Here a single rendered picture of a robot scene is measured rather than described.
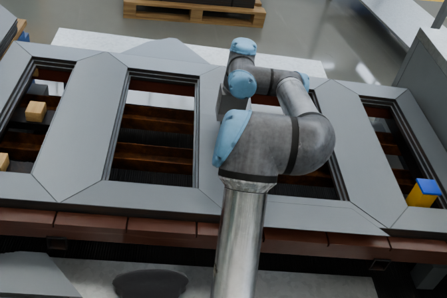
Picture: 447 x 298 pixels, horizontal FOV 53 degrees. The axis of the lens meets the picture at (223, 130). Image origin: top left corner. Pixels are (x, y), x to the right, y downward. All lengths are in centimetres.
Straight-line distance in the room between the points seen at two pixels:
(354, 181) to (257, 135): 67
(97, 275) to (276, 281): 49
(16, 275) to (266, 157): 73
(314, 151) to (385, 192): 63
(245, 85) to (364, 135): 59
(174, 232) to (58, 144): 43
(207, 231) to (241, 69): 44
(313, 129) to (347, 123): 80
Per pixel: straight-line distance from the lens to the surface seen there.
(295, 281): 136
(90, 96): 154
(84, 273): 130
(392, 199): 145
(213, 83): 166
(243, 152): 82
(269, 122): 84
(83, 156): 133
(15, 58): 175
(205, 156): 135
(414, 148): 174
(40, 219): 123
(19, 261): 130
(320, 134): 87
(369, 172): 150
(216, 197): 125
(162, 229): 120
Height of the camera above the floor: 178
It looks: 40 degrees down
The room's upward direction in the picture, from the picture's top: 12 degrees clockwise
